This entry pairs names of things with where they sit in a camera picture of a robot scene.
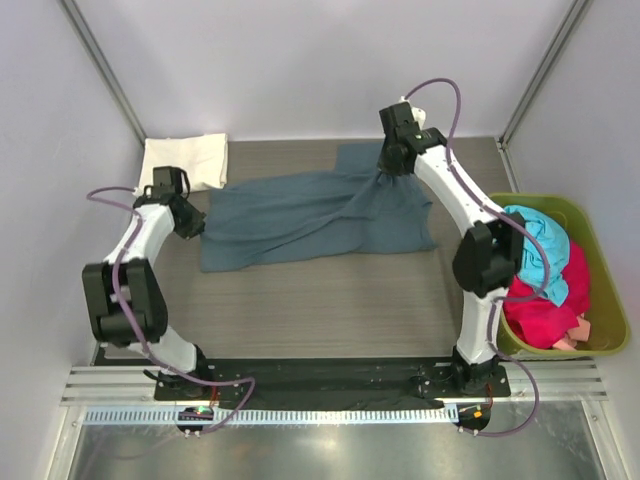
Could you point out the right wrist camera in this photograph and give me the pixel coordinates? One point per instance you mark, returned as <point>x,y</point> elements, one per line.
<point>419,115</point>

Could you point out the slate blue t shirt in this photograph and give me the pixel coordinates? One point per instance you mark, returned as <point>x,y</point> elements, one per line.
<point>352,208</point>

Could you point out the magenta t shirt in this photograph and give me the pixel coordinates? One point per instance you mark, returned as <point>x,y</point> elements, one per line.
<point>540,323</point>

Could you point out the slotted white cable duct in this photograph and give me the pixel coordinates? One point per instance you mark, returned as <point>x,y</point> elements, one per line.
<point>199,416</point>

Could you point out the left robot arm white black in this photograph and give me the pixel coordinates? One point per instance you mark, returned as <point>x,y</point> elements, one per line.
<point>124,300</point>

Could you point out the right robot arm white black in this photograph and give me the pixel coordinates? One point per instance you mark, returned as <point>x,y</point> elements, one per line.
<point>490,250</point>

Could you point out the right aluminium corner post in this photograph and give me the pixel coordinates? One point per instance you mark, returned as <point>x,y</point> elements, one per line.
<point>558,43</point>

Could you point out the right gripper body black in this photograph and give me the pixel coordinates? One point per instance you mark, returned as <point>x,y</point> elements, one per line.
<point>386,161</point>

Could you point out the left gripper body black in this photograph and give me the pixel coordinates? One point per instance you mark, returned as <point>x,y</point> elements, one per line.
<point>187,227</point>

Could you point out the left aluminium corner post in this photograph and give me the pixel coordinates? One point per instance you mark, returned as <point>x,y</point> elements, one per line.
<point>90,44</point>

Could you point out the folded white t shirt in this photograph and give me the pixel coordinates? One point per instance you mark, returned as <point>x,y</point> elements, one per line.
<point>204,158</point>

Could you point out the aluminium corner post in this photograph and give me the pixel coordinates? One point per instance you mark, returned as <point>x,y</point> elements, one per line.
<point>90,44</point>
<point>558,43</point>

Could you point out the pink garment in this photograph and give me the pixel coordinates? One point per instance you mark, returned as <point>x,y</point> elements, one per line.
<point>574,336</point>

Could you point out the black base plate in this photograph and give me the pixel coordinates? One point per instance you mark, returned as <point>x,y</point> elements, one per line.
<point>354,384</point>

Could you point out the olive green plastic bin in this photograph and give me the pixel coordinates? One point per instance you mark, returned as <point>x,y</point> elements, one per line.
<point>610,331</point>

